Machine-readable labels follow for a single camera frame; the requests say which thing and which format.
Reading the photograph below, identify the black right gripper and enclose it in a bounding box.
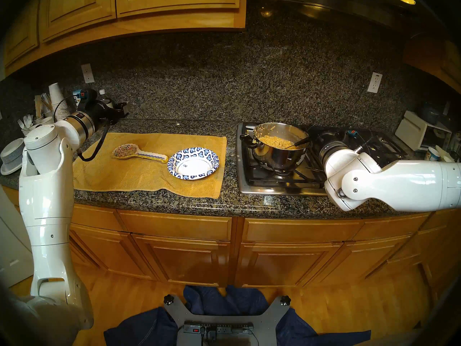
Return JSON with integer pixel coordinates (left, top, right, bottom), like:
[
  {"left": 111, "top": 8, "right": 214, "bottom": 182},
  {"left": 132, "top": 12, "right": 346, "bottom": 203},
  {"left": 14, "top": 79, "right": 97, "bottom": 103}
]
[{"left": 312, "top": 130, "right": 343, "bottom": 153}]

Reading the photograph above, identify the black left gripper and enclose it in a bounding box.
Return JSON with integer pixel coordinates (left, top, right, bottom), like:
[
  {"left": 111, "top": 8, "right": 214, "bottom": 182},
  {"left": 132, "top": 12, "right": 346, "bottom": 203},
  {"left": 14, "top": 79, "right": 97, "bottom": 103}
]
[{"left": 88, "top": 100, "right": 131, "bottom": 128}]

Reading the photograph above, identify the black serving spoon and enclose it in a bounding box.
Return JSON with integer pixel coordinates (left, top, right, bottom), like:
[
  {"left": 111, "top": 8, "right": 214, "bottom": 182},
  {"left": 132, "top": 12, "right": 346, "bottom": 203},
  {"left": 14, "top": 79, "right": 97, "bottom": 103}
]
[{"left": 284, "top": 137, "right": 311, "bottom": 150}]

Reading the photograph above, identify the patterned ceramic spoon rest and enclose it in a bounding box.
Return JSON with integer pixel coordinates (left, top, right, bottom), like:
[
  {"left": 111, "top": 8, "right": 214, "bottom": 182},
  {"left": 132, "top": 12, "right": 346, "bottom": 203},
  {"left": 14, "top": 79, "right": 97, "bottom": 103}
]
[{"left": 112, "top": 143, "right": 169, "bottom": 164}]

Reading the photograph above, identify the cooked oatmeal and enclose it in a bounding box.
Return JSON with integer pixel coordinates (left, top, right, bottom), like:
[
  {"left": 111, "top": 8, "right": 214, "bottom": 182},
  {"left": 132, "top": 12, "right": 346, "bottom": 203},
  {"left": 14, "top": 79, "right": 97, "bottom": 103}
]
[{"left": 258, "top": 135, "right": 296, "bottom": 150}]

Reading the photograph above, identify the blue patterned paper bowl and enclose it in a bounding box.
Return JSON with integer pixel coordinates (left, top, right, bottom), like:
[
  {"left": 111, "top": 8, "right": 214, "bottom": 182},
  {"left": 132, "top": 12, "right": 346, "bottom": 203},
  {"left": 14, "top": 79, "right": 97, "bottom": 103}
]
[{"left": 167, "top": 147, "right": 220, "bottom": 180}]

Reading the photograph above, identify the grey ceramic bowl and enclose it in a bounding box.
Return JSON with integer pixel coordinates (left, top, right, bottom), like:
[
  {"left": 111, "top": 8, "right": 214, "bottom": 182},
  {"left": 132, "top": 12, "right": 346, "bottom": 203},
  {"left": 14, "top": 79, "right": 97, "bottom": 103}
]
[{"left": 0, "top": 138, "right": 25, "bottom": 165}]

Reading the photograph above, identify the steel gas cooktop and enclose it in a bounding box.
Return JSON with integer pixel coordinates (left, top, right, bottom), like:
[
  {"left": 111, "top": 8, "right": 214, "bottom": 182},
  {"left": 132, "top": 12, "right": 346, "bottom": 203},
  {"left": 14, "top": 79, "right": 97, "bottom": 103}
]
[{"left": 236, "top": 123, "right": 409, "bottom": 197}]

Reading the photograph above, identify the stainless steel pot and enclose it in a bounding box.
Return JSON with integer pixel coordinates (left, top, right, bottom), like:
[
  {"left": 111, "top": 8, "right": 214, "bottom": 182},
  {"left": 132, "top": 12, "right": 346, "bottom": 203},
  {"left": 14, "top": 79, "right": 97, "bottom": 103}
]
[{"left": 239, "top": 122, "right": 311, "bottom": 171}]

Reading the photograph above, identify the stack of white paper cups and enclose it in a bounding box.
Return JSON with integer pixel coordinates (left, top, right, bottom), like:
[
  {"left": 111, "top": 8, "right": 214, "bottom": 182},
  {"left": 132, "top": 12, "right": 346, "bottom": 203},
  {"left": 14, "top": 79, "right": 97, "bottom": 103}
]
[{"left": 49, "top": 83, "right": 72, "bottom": 121}]

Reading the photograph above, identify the yellow cloth mat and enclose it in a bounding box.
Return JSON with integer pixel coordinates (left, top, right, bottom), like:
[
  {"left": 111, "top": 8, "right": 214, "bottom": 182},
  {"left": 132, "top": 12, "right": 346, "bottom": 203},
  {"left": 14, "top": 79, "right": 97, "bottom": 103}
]
[{"left": 72, "top": 132, "right": 227, "bottom": 199}]

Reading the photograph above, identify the white toaster oven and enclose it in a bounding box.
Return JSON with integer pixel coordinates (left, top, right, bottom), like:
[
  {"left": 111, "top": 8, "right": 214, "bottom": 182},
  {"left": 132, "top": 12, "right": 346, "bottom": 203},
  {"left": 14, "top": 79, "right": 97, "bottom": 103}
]
[{"left": 395, "top": 110, "right": 452, "bottom": 151}]

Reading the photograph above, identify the dark blue saucepan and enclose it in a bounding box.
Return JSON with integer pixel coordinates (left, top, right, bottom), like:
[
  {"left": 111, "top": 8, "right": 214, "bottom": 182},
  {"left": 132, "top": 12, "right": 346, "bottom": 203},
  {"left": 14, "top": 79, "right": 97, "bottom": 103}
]
[{"left": 421, "top": 103, "right": 451, "bottom": 124}]

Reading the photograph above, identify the steel range hood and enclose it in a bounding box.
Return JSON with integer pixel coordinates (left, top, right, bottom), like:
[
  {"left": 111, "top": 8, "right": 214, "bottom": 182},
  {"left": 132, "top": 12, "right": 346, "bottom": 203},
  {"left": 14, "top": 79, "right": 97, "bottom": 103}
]
[{"left": 249, "top": 0, "right": 433, "bottom": 28}]

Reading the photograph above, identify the wooden base cabinet row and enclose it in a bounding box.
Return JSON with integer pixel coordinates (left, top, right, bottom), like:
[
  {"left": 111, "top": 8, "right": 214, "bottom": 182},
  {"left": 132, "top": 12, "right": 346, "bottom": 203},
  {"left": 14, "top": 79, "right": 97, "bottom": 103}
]
[{"left": 0, "top": 185, "right": 461, "bottom": 306}]

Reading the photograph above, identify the dark blue cloth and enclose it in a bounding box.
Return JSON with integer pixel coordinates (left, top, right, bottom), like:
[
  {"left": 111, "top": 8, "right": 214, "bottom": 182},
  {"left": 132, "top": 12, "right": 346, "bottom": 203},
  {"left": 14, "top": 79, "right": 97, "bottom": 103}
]
[{"left": 104, "top": 285, "right": 371, "bottom": 346}]

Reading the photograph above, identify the grey power strip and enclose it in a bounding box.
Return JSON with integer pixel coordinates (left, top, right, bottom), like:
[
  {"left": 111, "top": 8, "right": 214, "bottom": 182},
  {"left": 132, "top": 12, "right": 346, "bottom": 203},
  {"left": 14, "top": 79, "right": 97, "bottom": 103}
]
[{"left": 184, "top": 322, "right": 254, "bottom": 337}]

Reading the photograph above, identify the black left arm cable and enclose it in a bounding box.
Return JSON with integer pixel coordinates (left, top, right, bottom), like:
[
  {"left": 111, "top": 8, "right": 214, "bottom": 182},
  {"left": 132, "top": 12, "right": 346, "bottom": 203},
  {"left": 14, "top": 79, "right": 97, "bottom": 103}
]
[{"left": 53, "top": 96, "right": 110, "bottom": 162}]

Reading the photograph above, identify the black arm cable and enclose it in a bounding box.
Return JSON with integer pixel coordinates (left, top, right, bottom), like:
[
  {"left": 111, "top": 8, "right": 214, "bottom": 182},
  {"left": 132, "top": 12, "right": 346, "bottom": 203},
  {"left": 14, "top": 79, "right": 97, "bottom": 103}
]
[
  {"left": 355, "top": 131, "right": 382, "bottom": 155},
  {"left": 53, "top": 96, "right": 110, "bottom": 162}
]

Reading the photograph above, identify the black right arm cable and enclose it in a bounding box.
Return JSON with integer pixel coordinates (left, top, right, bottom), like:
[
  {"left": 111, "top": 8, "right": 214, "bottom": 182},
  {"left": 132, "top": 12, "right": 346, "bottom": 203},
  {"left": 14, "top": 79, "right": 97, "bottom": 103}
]
[{"left": 355, "top": 131, "right": 382, "bottom": 155}]

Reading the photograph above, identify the narrow wooden wall cabinet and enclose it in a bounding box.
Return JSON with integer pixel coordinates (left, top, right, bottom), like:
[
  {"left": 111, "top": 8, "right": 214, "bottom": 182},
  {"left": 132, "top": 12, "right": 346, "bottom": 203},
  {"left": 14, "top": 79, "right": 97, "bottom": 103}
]
[{"left": 403, "top": 35, "right": 461, "bottom": 93}]

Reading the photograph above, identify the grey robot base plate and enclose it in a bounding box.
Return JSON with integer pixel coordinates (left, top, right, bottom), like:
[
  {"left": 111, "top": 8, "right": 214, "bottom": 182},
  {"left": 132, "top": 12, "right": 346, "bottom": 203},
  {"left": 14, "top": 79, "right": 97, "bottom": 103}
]
[{"left": 164, "top": 295, "right": 291, "bottom": 346}]

